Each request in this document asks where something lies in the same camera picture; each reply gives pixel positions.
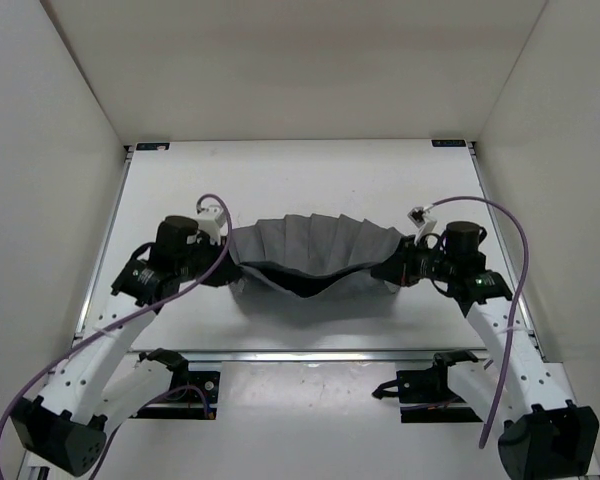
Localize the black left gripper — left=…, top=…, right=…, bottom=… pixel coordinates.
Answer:
left=182, top=227, right=244, bottom=281

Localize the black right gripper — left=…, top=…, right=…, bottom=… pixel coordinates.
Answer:
left=371, top=235, right=456, bottom=287

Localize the grey pleated skirt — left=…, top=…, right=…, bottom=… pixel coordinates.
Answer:
left=229, top=214, right=405, bottom=301

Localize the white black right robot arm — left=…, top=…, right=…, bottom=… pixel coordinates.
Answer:
left=371, top=221, right=599, bottom=479

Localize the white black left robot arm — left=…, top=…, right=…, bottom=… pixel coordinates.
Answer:
left=9, top=205, right=231, bottom=477

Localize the blue left corner label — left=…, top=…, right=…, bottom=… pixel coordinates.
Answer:
left=135, top=142, right=170, bottom=151

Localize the blue corner label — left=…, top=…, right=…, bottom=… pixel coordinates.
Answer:
left=431, top=139, right=467, bottom=148
left=135, top=142, right=170, bottom=151

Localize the blue right corner label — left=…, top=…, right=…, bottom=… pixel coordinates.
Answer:
left=431, top=139, right=467, bottom=148

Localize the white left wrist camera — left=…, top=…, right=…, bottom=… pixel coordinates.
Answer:
left=194, top=205, right=227, bottom=245

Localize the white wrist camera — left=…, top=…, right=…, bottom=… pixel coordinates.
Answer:
left=408, top=204, right=437, bottom=244
left=194, top=205, right=227, bottom=245

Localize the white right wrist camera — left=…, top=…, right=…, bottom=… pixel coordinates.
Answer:
left=408, top=204, right=437, bottom=244

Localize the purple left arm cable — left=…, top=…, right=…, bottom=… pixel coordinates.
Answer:
left=0, top=193, right=231, bottom=480

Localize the aluminium table frame rail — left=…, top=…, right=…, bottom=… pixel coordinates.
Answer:
left=76, top=140, right=517, bottom=362

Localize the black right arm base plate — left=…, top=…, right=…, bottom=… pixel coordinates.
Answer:
left=372, top=350, right=481, bottom=424

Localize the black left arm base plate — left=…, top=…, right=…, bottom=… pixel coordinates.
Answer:
left=134, top=349, right=221, bottom=421

